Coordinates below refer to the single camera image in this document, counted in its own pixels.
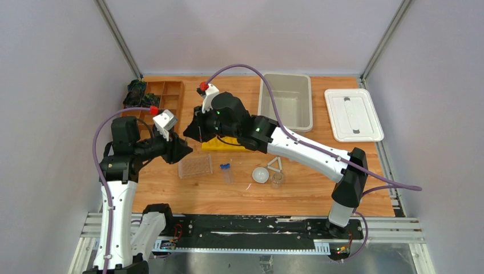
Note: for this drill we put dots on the dark floral rolled cloth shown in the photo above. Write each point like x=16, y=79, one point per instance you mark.
x=139, y=99

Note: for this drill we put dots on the wooden compartment organizer tray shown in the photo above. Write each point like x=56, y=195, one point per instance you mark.
x=171, y=93

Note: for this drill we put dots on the small glass flask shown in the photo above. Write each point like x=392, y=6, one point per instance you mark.
x=277, y=180

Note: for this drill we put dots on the white plastic bin lid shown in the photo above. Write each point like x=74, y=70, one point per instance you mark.
x=352, y=115

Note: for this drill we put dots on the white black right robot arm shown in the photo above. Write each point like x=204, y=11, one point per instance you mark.
x=346, y=169

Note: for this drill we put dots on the translucent grey plastic bin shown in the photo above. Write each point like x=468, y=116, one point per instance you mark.
x=293, y=97

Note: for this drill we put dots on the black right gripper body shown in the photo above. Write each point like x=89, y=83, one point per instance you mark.
x=213, y=123

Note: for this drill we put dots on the clear plastic well plate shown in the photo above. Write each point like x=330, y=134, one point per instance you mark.
x=198, y=165

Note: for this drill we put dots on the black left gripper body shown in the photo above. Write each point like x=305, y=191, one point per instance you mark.
x=172, y=147

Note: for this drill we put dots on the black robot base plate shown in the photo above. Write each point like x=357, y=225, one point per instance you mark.
x=257, y=232

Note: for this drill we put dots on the yellow test tube rack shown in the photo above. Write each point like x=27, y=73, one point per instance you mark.
x=226, y=144

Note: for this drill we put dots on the white porcelain evaporating dish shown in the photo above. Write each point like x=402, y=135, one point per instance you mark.
x=260, y=175

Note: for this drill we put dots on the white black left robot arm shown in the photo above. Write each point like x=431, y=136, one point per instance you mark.
x=120, y=250

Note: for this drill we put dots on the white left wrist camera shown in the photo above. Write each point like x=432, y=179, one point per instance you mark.
x=164, y=121

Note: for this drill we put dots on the blue capped tube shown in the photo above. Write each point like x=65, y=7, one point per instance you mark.
x=225, y=172
x=230, y=175

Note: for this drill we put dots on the white clay triangle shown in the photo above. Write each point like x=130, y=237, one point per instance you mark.
x=275, y=164

